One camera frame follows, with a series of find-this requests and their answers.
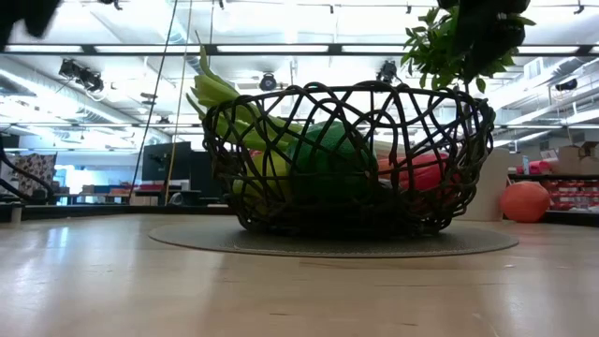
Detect cardboard boxes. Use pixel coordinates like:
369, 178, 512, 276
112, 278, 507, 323
559, 141, 599, 175

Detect distant work table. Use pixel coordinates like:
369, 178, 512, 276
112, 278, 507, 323
55, 183, 141, 207

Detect green leafy plant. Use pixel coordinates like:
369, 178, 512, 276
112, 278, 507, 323
401, 0, 537, 95

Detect shelf with red bins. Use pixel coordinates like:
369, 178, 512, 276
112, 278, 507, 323
507, 172, 599, 226

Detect patterned cloth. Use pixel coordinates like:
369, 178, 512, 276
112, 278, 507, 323
8, 153, 57, 198

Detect round green fruit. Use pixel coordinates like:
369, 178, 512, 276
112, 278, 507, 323
287, 120, 380, 202

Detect black hanging cable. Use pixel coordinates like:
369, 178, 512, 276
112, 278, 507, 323
128, 0, 180, 202

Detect white plant pot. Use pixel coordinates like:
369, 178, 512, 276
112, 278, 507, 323
460, 148, 512, 222

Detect round black ceiling spotlight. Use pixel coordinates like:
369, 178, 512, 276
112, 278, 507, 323
376, 59, 399, 84
258, 72, 278, 93

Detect black computer monitor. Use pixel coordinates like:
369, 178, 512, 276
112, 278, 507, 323
141, 141, 193, 183

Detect round orange fruit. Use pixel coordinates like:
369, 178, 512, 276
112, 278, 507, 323
499, 180, 552, 224

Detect black curved cable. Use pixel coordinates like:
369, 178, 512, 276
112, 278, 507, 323
0, 135, 55, 207

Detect black aluminium table frame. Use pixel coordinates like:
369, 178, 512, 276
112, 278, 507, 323
0, 201, 599, 229

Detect dark monitor back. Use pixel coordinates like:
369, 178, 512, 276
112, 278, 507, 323
189, 150, 226, 198

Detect black ceiling camera cluster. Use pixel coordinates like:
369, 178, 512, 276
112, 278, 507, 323
58, 58, 105, 94

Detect grey round placemat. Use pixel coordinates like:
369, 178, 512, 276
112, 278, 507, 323
148, 222, 519, 259

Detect black woven wire basket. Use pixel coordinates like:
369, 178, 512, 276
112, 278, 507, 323
201, 80, 496, 238

